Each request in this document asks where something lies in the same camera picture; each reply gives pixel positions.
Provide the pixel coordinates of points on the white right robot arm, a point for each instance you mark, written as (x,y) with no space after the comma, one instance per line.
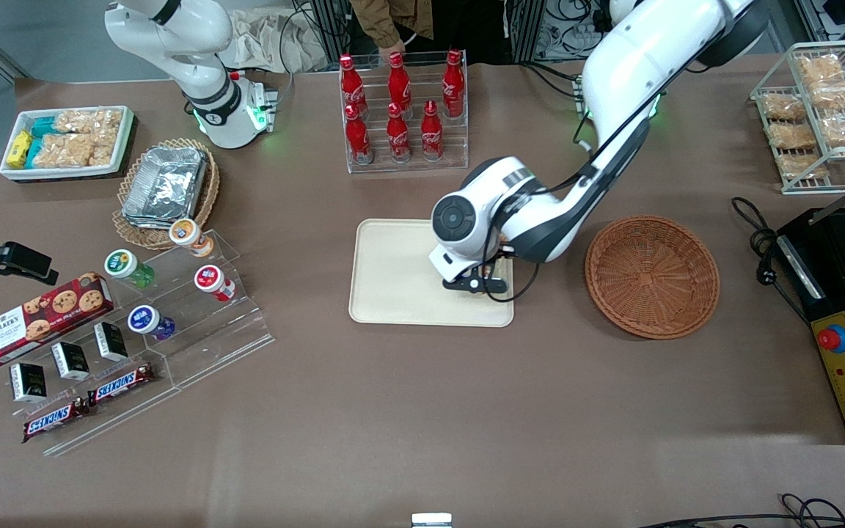
(173,29)

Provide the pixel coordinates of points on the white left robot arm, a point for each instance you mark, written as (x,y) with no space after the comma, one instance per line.
(628,66)

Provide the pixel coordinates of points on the beige rectangular plastic tray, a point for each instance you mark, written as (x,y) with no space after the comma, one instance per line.
(393,279)

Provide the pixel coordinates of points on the tan wicker basket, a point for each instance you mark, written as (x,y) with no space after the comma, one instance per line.
(133,233)

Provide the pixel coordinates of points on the round brown wicker basket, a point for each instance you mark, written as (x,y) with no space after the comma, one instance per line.
(650,279)

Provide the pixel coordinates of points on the bare person hand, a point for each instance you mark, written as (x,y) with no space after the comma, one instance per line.
(393,51)

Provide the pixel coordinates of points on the red Walkers cookie box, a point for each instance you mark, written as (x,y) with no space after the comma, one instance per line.
(34,323)

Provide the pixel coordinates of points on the white rectangular snack bin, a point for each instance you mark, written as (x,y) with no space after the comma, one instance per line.
(12,172)

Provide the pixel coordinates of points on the green lid yogurt cup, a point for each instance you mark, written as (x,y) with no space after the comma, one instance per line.
(123,264)

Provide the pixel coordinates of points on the teal snack packet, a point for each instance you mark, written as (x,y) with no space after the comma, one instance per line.
(34,152)
(45,126)

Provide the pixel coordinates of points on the small black box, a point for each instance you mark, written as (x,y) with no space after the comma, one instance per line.
(70,360)
(28,381)
(111,342)

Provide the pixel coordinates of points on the small yellow snack box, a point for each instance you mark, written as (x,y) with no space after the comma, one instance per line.
(19,147)

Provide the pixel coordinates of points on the blue lid yogurt cup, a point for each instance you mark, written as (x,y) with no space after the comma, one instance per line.
(145,320)

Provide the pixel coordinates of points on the clear acrylic bottle rack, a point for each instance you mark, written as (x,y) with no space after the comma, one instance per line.
(408,165)

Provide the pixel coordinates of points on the Snickers chocolate bar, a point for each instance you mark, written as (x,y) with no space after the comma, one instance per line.
(56,420)
(120,383)

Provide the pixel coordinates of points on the red cola bottle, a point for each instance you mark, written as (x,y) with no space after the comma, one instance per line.
(357,136)
(431,133)
(453,82)
(350,81)
(397,136)
(398,79)

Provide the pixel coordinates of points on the stack of foil containers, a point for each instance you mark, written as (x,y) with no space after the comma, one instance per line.
(166,183)

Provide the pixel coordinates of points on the orange lid yogurt cup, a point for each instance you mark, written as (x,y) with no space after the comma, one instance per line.
(185,233)

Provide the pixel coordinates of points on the clear acrylic stepped display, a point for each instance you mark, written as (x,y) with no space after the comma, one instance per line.
(114,422)
(210,345)

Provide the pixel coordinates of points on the red lid yogurt cup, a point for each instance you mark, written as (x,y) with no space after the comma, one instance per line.
(210,279)

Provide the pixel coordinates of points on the small silver white device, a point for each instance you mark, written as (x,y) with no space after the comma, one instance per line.
(431,521)

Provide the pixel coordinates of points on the crumpled clear plastic bag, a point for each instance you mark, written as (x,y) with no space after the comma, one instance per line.
(268,40)

